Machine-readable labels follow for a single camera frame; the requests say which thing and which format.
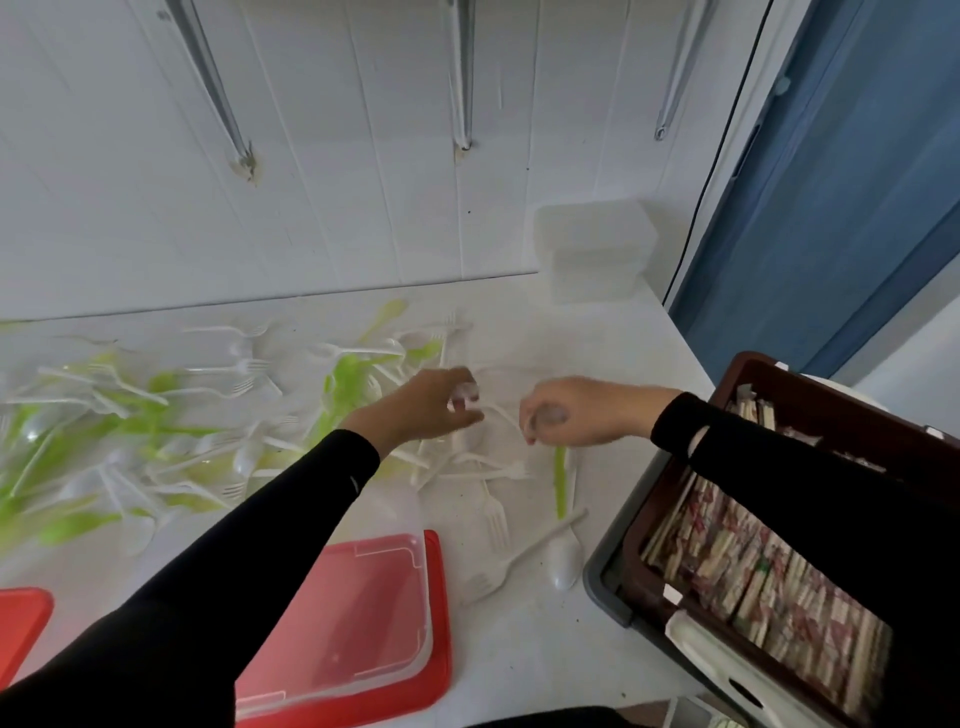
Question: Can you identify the person's left hand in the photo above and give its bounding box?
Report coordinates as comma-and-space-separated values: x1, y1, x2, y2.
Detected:
339, 366, 486, 461

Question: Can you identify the person's right hand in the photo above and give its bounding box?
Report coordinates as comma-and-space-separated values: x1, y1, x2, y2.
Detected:
519, 375, 681, 449

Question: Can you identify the clear plastic bag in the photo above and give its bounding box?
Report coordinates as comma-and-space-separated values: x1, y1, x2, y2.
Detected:
448, 366, 573, 453

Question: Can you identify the person's left forearm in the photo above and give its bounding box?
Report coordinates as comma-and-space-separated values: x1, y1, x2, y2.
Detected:
0, 429, 382, 728

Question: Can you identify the person's right forearm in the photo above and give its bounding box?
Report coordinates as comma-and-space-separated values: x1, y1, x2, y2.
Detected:
649, 390, 960, 728

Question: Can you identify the white plastic fork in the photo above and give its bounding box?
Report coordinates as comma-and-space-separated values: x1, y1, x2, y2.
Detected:
477, 480, 513, 550
459, 507, 591, 608

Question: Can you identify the white plastic spoon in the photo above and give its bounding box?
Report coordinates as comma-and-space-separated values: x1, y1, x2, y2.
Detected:
545, 466, 585, 592

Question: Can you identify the grey plastic crate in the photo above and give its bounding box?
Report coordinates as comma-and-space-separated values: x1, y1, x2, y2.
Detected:
582, 448, 759, 728

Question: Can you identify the stack of clear plastic containers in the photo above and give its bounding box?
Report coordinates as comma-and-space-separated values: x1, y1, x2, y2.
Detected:
532, 198, 660, 306

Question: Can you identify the clear plastic lid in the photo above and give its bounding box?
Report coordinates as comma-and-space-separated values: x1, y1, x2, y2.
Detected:
234, 480, 436, 722

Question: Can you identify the red food container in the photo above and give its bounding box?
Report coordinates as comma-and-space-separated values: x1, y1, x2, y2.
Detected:
234, 529, 454, 728

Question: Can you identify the row of wrapped chopstick packets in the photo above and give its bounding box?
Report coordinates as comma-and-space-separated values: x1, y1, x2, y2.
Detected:
639, 382, 895, 721

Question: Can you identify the white plastic basket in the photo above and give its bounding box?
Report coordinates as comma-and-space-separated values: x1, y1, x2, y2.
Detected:
664, 609, 834, 728

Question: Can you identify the pile of white and green cutlery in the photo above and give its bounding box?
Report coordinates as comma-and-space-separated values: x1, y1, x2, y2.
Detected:
0, 298, 543, 560

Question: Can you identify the brown plastic crate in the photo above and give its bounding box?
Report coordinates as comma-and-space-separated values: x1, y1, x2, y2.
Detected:
621, 350, 960, 728

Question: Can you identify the blue door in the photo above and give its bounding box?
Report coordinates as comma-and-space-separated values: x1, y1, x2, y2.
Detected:
669, 0, 960, 385

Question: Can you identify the red container lid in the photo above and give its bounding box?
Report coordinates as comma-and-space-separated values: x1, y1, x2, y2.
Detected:
0, 587, 56, 692

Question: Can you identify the metal shelf bracket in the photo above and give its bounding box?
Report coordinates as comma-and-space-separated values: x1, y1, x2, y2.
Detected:
159, 0, 261, 183
653, 0, 715, 143
447, 0, 479, 153

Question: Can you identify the black cable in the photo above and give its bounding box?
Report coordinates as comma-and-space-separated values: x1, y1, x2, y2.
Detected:
661, 0, 776, 308

